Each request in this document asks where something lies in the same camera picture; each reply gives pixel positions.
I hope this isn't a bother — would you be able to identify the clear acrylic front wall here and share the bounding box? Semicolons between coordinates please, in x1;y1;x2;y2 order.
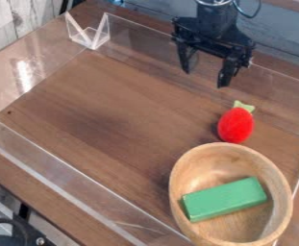
0;122;191;246

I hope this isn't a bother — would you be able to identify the clear acrylic back wall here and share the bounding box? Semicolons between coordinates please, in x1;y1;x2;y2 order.
99;13;299;135

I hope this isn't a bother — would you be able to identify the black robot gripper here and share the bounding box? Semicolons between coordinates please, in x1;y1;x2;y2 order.
173;17;255;88

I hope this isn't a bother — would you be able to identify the clear acrylic wall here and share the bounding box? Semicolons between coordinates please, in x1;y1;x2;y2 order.
0;122;191;246
99;13;299;135

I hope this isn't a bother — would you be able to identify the green rectangular block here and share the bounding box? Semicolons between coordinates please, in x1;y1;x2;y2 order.
182;177;267;223

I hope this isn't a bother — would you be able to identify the red plush strawberry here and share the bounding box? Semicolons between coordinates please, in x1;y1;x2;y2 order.
217;100;255;143

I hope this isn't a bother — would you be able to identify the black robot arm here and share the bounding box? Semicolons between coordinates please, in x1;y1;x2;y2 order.
171;0;259;88

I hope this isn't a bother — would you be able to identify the black clamp with screw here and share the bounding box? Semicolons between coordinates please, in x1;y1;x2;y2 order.
12;214;56;246

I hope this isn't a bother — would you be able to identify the clear acrylic corner bracket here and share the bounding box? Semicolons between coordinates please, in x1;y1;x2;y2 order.
64;12;111;50

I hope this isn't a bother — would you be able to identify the wooden bowl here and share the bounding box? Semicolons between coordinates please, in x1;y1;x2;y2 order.
169;142;293;246

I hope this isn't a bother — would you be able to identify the black cable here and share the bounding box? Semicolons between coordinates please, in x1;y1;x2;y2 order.
0;216;27;246

